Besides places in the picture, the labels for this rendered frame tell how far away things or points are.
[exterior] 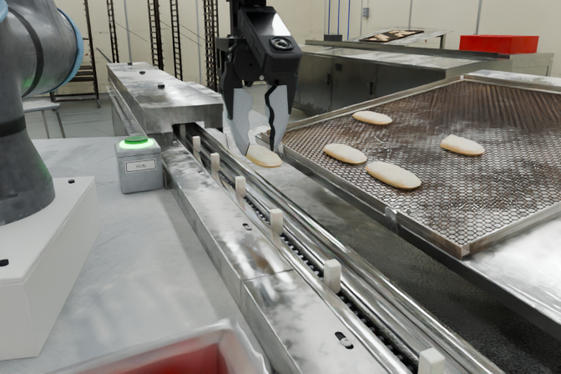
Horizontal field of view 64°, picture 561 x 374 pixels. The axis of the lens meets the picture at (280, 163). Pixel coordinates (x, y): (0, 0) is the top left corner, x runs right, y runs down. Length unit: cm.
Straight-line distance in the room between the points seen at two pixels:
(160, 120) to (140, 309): 60
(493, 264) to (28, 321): 40
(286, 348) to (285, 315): 4
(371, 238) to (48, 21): 50
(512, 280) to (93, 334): 37
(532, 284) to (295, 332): 20
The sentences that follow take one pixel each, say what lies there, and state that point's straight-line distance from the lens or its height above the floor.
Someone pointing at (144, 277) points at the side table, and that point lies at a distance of 54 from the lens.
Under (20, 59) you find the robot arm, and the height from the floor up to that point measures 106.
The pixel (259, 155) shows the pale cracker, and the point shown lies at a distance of 58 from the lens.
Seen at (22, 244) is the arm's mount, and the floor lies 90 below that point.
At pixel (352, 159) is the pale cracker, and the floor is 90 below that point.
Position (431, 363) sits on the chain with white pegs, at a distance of 36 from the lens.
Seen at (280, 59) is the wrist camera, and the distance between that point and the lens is 50.
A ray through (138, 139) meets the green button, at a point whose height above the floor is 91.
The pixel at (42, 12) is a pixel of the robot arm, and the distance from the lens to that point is 65.
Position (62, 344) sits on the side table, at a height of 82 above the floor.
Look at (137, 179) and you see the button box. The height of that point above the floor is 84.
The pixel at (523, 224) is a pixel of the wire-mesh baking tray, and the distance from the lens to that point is 50.
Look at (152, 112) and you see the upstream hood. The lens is 102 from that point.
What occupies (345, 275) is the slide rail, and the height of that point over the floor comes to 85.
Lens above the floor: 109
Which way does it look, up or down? 17 degrees down
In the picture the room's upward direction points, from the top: straight up
